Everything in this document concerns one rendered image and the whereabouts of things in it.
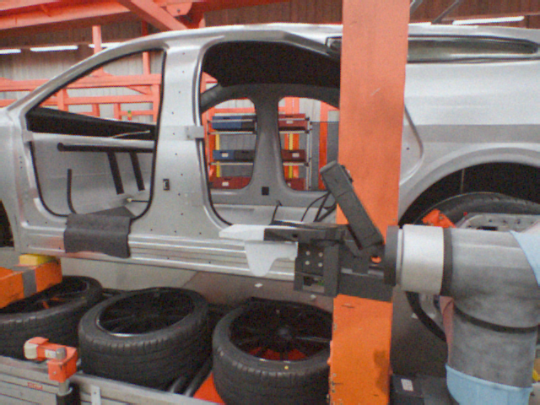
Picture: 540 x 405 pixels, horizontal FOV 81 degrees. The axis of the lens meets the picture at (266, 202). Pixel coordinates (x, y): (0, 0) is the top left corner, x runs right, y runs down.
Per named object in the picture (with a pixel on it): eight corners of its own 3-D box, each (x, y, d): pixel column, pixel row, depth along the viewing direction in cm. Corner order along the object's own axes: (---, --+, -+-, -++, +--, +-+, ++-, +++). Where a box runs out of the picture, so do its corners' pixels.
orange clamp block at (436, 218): (451, 224, 126) (435, 207, 127) (458, 229, 118) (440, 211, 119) (437, 235, 128) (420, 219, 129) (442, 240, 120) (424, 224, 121)
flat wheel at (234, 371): (331, 335, 192) (332, 298, 188) (369, 427, 126) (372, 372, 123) (221, 337, 190) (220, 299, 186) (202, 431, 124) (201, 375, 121)
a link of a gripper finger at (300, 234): (266, 242, 35) (340, 244, 37) (267, 229, 35) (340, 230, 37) (257, 237, 40) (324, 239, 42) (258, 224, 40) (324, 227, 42)
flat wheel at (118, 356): (55, 399, 141) (50, 349, 137) (108, 322, 206) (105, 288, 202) (207, 385, 150) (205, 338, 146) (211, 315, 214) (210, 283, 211)
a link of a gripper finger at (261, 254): (218, 279, 35) (298, 278, 37) (221, 226, 35) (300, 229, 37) (217, 272, 39) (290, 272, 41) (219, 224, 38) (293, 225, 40)
